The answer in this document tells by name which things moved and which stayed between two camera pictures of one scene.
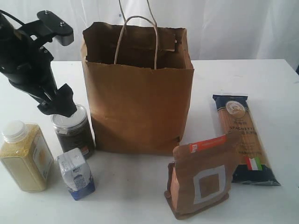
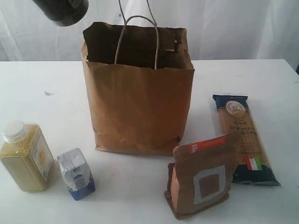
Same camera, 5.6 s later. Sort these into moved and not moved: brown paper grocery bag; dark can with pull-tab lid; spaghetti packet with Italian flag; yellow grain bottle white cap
Moved: dark can with pull-tab lid
Not moved: brown paper grocery bag; yellow grain bottle white cap; spaghetti packet with Italian flag
